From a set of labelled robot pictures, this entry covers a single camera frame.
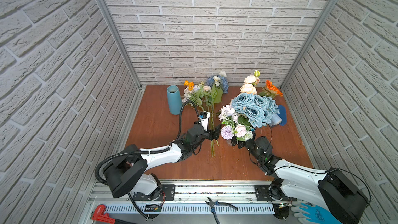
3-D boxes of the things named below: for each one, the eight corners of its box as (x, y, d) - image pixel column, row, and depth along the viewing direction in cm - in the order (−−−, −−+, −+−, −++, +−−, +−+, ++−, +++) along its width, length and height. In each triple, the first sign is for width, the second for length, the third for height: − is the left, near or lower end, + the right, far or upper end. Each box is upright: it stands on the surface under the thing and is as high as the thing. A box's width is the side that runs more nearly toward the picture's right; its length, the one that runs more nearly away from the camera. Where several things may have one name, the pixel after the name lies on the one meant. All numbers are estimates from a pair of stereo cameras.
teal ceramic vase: (170, 115, 103) (165, 96, 88) (172, 104, 109) (167, 85, 94) (180, 115, 103) (177, 96, 88) (181, 104, 109) (178, 85, 94)
